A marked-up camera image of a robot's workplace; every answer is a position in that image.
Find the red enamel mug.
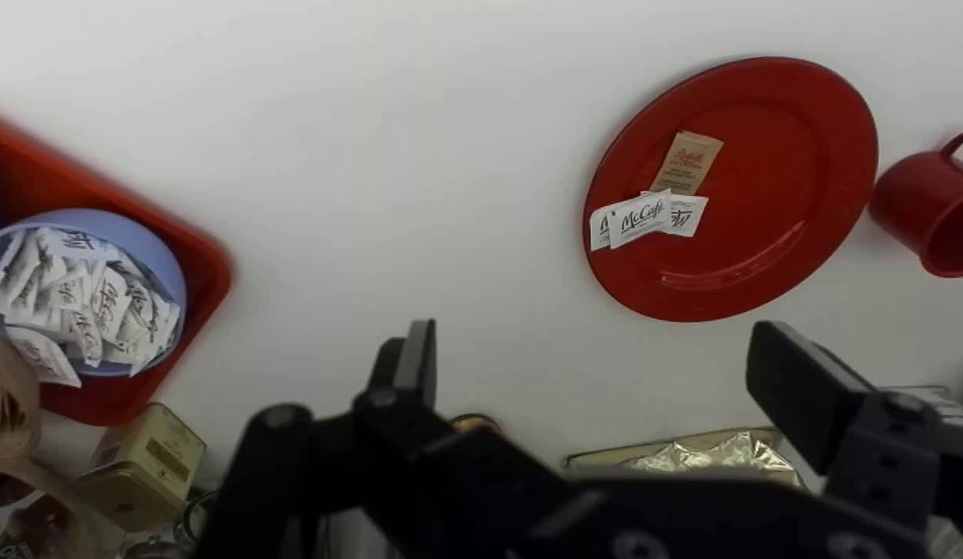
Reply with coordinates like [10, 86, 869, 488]
[867, 128, 963, 281]

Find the white sugar packet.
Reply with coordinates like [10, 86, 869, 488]
[588, 190, 677, 254]
[661, 194, 712, 244]

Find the gold foil bag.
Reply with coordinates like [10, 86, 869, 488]
[561, 425, 807, 492]

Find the red tray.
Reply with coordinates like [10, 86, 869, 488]
[0, 109, 236, 429]

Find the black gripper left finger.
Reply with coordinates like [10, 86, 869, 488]
[199, 318, 600, 559]

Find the brown sugar packet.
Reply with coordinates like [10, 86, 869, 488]
[648, 128, 728, 200]

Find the blue bowl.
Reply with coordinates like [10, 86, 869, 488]
[0, 209, 191, 381]

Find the red enamel plate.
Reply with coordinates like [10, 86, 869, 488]
[580, 56, 881, 328]

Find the wicker basket with packets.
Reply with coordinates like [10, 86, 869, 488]
[0, 331, 127, 559]

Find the gold tea tin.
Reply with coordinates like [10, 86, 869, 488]
[70, 400, 208, 532]

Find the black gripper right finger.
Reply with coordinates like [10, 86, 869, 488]
[747, 321, 963, 540]

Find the white crumpled bag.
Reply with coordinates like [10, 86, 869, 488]
[0, 226, 182, 393]

